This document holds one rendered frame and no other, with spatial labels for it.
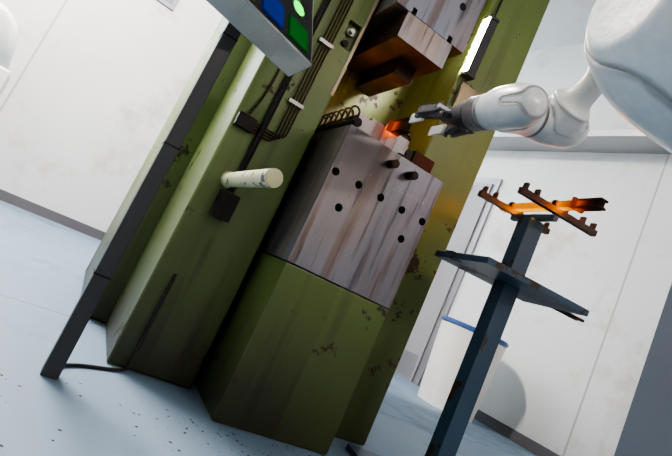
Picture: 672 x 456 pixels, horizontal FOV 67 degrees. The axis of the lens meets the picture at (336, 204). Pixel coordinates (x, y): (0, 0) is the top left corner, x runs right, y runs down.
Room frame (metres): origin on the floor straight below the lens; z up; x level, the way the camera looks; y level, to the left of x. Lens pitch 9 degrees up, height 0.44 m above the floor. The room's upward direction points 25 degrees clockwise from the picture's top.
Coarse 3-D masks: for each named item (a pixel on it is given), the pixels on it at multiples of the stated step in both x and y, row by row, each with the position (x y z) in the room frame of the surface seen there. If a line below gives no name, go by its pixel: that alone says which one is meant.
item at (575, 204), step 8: (568, 200) 1.47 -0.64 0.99; (576, 200) 1.43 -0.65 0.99; (584, 200) 1.41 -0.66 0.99; (592, 200) 1.38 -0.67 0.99; (600, 200) 1.36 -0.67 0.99; (520, 208) 1.67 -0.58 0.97; (528, 208) 1.64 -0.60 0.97; (536, 208) 1.60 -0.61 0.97; (560, 208) 1.50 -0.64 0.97; (568, 208) 1.47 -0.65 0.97; (576, 208) 1.43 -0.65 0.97; (584, 208) 1.40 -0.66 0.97; (592, 208) 1.38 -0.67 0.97; (600, 208) 1.35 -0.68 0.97
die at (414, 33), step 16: (400, 16) 1.55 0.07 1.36; (384, 32) 1.62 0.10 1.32; (400, 32) 1.51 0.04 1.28; (416, 32) 1.53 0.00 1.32; (432, 32) 1.55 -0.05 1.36; (368, 48) 1.69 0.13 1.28; (384, 48) 1.62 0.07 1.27; (400, 48) 1.58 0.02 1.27; (416, 48) 1.54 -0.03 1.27; (432, 48) 1.56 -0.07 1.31; (448, 48) 1.58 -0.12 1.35; (352, 64) 1.85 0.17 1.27; (368, 64) 1.79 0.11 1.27; (384, 64) 1.74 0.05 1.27; (416, 64) 1.63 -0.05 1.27; (432, 64) 1.58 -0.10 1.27
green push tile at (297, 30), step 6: (288, 18) 1.22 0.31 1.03; (294, 18) 1.23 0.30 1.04; (288, 24) 1.21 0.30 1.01; (294, 24) 1.22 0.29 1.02; (300, 24) 1.25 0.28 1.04; (288, 30) 1.20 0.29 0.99; (294, 30) 1.21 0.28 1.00; (300, 30) 1.24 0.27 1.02; (306, 30) 1.27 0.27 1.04; (288, 36) 1.20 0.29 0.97; (294, 36) 1.21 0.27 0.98; (300, 36) 1.23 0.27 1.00; (306, 36) 1.26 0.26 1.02; (294, 42) 1.22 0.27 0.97; (300, 42) 1.23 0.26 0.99; (306, 42) 1.25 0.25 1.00; (300, 48) 1.24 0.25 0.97; (306, 48) 1.25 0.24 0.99
